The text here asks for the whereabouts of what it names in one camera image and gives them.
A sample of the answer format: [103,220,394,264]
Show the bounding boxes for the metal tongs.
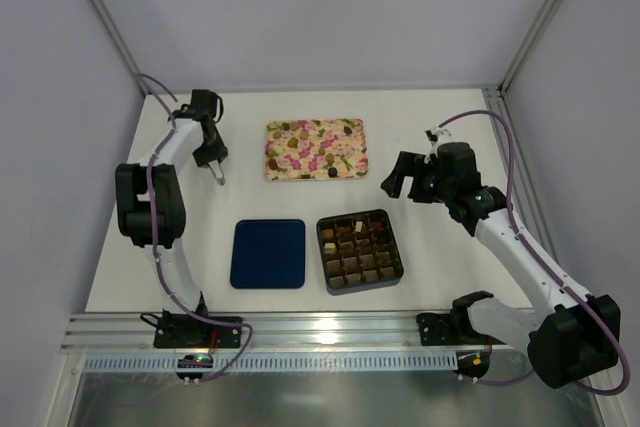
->
[208,161,226,186]

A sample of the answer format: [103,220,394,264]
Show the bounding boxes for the dark chocolate box with dividers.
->
[316,209,404,296]

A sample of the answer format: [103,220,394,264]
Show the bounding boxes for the dark blue box lid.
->
[230,219,306,290]

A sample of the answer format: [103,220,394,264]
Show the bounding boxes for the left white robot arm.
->
[115,89,228,325]

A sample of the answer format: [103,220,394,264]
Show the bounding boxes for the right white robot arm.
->
[381,142,630,394]

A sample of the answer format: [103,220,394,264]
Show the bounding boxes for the floral rectangular tray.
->
[264,118,369,182]

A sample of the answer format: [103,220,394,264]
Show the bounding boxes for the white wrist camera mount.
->
[425,126,452,147]

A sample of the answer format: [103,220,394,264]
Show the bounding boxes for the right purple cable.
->
[434,110,632,393]

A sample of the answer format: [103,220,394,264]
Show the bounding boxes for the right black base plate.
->
[416,312,485,347]

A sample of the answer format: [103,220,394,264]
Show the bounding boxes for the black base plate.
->
[153,314,242,349]
[416,312,485,347]

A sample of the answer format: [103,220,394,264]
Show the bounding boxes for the left aluminium frame post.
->
[86,0,149,96]

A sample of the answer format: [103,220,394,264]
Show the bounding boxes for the aluminium frame post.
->
[499,0,563,96]
[86,0,149,96]

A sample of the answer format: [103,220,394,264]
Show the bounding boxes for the aluminium mounting rail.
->
[61,311,421,351]

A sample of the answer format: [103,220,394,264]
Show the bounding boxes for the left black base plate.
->
[153,314,242,349]

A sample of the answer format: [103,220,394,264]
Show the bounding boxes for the white slotted cable duct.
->
[83,351,458,375]

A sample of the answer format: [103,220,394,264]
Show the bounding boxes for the right aluminium frame post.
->
[499,0,563,96]

